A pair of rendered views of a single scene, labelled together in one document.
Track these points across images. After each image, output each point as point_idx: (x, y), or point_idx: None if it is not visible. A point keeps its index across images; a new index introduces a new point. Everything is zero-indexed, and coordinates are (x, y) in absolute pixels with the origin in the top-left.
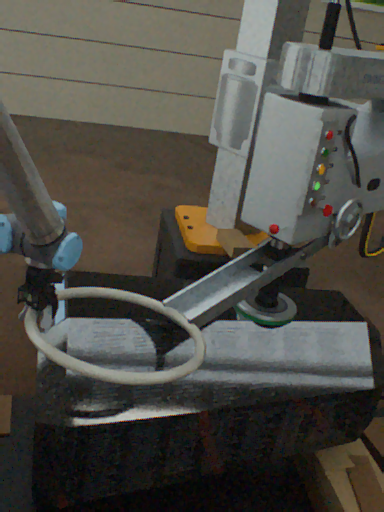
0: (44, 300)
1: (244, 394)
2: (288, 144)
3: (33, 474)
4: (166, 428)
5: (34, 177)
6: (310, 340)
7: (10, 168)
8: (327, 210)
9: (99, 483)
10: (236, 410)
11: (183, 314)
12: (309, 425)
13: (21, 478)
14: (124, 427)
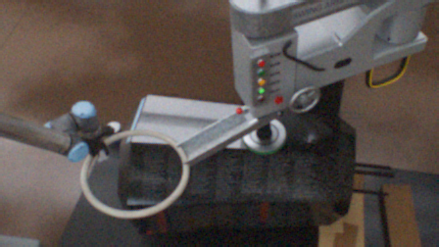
0: (95, 151)
1: (236, 195)
2: (243, 59)
3: None
4: (188, 208)
5: (33, 136)
6: (289, 165)
7: (14, 139)
8: (276, 101)
9: (158, 226)
10: (230, 204)
11: (188, 152)
12: (288, 215)
13: None
14: None
